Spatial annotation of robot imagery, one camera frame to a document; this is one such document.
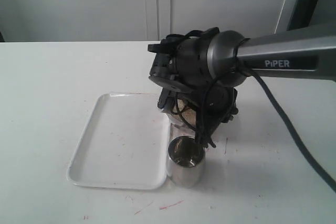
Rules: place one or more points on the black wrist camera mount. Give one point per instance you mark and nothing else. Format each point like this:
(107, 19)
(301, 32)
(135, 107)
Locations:
(164, 72)

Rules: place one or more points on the white rectangular plastic tray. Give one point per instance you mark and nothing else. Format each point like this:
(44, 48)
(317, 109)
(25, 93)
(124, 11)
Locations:
(123, 145)

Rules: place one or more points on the dark door frame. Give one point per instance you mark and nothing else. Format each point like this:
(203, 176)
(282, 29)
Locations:
(307, 13)

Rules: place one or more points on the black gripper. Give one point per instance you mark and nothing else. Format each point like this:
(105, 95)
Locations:
(220, 107)

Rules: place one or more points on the small steel cup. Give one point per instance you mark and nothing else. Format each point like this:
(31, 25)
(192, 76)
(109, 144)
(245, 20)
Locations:
(185, 161)

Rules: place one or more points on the white cabinet doors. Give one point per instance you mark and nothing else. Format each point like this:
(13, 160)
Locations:
(132, 20)

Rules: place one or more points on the wide steel bowl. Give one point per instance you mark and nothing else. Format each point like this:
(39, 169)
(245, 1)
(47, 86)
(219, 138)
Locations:
(181, 123)

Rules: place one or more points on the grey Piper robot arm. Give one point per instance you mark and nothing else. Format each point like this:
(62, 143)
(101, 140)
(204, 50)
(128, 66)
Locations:
(199, 71)

